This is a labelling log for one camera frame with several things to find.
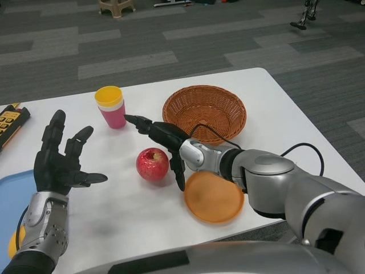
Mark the yellow lemon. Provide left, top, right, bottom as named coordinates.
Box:
left=7, top=228, right=27, bottom=259

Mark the yellow plastic cup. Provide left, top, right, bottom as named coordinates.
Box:
left=94, top=86, right=124, bottom=108

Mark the blue plastic tray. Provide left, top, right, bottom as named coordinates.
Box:
left=0, top=169, right=37, bottom=239

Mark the pink plastic cup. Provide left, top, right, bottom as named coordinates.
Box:
left=98, top=103, right=127, bottom=130

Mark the brown wicker basket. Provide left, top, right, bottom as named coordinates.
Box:
left=162, top=84, right=248, bottom=146

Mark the white plastic cup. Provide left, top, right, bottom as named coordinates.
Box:
left=97, top=99, right=125, bottom=112

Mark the beige plastic stool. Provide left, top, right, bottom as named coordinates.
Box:
left=98, top=0, right=132, bottom=19

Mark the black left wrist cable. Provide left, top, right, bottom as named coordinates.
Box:
left=15, top=205, right=31, bottom=252

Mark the silver humanoid robot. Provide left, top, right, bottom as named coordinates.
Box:
left=290, top=0, right=318, bottom=31

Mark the red apple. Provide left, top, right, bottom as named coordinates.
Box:
left=136, top=147, right=169, bottom=183

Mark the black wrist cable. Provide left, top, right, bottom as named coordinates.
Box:
left=189, top=124, right=325, bottom=176
left=15, top=205, right=31, bottom=252

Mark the yellow black remote control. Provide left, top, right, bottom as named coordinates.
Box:
left=0, top=104, right=31, bottom=154

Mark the silver robot chest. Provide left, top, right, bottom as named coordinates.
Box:
left=82, top=239, right=365, bottom=274

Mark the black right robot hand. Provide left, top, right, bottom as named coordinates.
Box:
left=124, top=114, right=188, bottom=191

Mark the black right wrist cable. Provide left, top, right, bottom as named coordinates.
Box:
left=189, top=124, right=325, bottom=176

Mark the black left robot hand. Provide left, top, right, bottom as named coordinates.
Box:
left=33, top=110, right=108, bottom=196

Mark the orange plastic plate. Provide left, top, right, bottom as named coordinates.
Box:
left=184, top=172, right=245, bottom=224

